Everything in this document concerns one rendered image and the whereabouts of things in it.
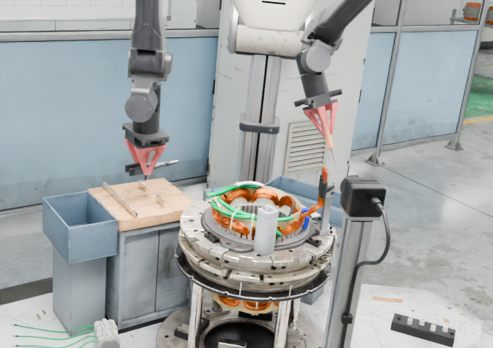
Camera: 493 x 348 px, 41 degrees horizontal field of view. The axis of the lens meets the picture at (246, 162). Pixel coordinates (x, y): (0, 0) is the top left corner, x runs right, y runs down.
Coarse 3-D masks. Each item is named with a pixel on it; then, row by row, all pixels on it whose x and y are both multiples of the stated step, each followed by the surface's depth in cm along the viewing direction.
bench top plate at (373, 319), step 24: (384, 288) 180; (0, 312) 152; (24, 312) 153; (48, 312) 154; (312, 312) 165; (360, 312) 167; (384, 312) 168; (408, 312) 169; (432, 312) 171; (456, 312) 172; (0, 336) 144; (48, 336) 146; (120, 336) 148; (144, 336) 149; (360, 336) 157; (384, 336) 158; (408, 336) 159; (456, 336) 161
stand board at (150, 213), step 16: (96, 192) 151; (128, 192) 153; (144, 192) 154; (160, 192) 155; (176, 192) 156; (112, 208) 144; (144, 208) 146; (160, 208) 147; (176, 208) 148; (128, 224) 140; (144, 224) 142
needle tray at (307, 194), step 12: (276, 180) 171; (288, 180) 172; (288, 192) 173; (300, 192) 171; (312, 192) 169; (336, 192) 166; (312, 204) 158; (336, 204) 167; (336, 216) 156; (300, 300) 169; (312, 300) 167
